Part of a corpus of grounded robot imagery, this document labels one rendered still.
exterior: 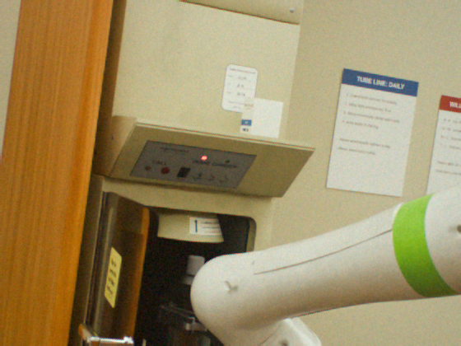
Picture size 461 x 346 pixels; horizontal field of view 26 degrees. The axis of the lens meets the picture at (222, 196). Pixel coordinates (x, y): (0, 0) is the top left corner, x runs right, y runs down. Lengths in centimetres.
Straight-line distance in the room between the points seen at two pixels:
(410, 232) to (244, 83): 68
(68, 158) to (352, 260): 56
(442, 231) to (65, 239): 66
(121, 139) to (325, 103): 82
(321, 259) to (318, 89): 113
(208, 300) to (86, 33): 47
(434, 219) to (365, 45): 129
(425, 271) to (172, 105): 69
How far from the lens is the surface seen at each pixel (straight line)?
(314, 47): 227
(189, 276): 166
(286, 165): 165
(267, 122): 163
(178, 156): 158
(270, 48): 173
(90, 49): 151
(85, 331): 140
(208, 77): 168
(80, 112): 151
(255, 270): 125
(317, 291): 119
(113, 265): 150
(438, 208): 108
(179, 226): 170
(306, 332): 137
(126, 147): 155
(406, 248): 109
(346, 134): 231
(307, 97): 226
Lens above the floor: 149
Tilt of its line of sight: 3 degrees down
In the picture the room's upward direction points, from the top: 8 degrees clockwise
